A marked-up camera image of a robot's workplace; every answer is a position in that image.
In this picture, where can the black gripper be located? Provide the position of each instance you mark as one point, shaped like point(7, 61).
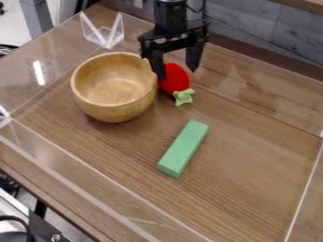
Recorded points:
point(176, 32)

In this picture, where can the red plush strawberry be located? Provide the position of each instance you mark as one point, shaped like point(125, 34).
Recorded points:
point(177, 84)

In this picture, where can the wooden bowl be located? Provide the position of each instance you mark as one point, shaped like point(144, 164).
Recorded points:
point(114, 86)

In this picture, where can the green rectangular block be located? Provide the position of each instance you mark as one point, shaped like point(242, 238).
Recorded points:
point(184, 148)

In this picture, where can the black table leg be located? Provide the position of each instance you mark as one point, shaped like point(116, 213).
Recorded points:
point(41, 209)

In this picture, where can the clear acrylic tray enclosure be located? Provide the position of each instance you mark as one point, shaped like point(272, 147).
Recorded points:
point(252, 187)

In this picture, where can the grey post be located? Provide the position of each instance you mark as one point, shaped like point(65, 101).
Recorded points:
point(38, 16)

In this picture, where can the black metal bracket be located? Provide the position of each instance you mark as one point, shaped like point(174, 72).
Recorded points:
point(44, 231)

